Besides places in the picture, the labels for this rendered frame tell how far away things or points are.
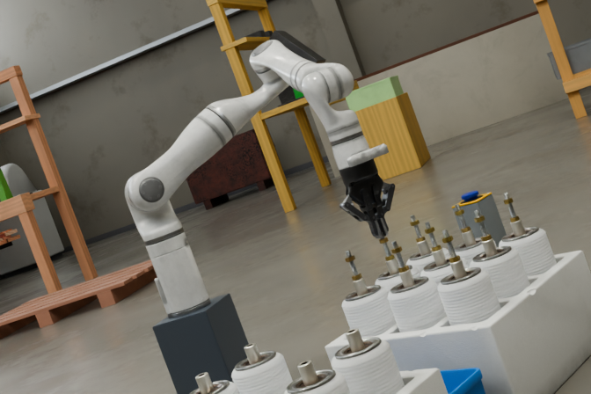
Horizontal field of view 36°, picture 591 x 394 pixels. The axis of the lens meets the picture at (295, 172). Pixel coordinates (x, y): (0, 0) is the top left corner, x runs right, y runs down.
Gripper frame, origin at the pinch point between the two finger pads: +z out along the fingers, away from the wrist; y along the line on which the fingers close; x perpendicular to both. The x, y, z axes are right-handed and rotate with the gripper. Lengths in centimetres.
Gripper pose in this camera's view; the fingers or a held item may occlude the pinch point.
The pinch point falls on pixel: (379, 228)
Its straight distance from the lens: 189.6
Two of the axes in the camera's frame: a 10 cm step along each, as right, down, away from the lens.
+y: -8.6, 3.3, -4.0
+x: 3.9, -0.9, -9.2
